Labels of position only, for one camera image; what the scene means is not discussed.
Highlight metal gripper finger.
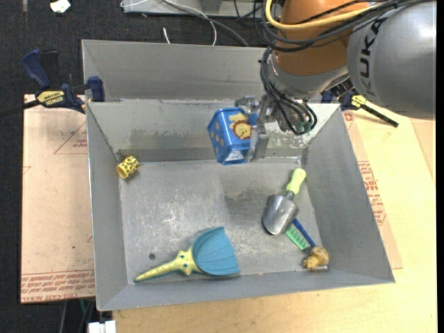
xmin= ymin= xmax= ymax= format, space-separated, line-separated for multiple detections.
xmin=234 ymin=95 xmax=259 ymax=116
xmin=250 ymin=121 xmax=271 ymax=162

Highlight blue box with lion print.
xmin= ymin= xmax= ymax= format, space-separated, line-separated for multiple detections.
xmin=206 ymin=107 xmax=261 ymax=166

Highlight yellow toy animal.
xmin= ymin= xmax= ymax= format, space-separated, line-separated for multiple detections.
xmin=301 ymin=246 xmax=330 ymax=272

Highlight metal scoop with green handle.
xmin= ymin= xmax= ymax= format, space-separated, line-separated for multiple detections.
xmin=261 ymin=167 xmax=307 ymax=236

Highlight blue brush with green bristles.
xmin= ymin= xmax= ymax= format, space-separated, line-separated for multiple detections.
xmin=284 ymin=218 xmax=317 ymax=250

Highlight yellow spotted cup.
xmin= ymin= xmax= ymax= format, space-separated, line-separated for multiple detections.
xmin=115 ymin=155 xmax=140 ymax=180

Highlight blue scoop with yellow handle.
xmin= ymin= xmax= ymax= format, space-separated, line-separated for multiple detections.
xmin=133 ymin=225 xmax=241 ymax=284

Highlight brown cardboard board red print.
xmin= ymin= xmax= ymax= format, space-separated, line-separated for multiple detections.
xmin=20 ymin=94 xmax=404 ymax=305

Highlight grey metal bin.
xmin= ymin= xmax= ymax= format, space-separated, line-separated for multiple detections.
xmin=81 ymin=39 xmax=395 ymax=311

